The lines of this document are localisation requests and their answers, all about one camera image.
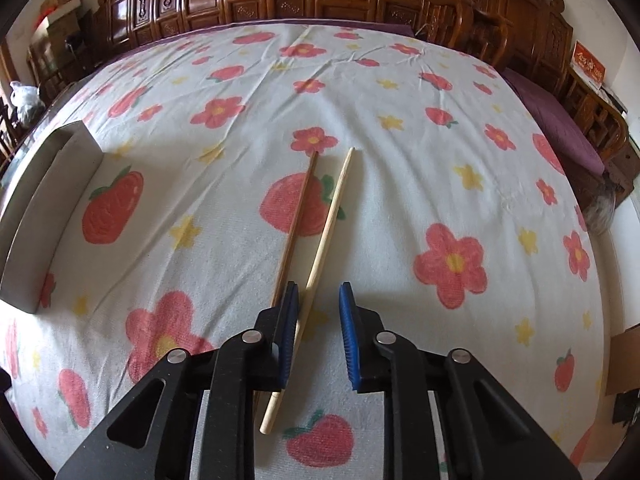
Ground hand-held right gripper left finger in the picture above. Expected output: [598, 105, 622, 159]
[55, 281, 301, 480]

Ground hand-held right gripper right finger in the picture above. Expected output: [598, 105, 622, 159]
[338, 281, 583, 480]

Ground brown wooden chopstick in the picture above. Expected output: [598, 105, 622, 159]
[270, 152, 320, 311]

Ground light wooden chopstick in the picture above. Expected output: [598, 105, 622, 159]
[260, 147, 356, 435]

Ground metal tray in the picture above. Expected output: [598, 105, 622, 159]
[0, 120, 104, 315]

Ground floral strawberry print sheet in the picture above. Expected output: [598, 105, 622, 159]
[0, 24, 608, 480]

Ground brown cardboard sheet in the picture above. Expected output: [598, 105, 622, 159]
[601, 325, 640, 397]

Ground wooden armchair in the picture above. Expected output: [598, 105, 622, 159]
[422, 0, 509, 69]

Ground white plastic bag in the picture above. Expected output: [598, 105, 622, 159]
[10, 80, 44, 127]

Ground red desk calendar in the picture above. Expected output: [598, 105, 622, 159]
[571, 40, 606, 89]

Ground cardboard boxes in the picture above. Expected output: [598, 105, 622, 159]
[36, 0, 85, 27]

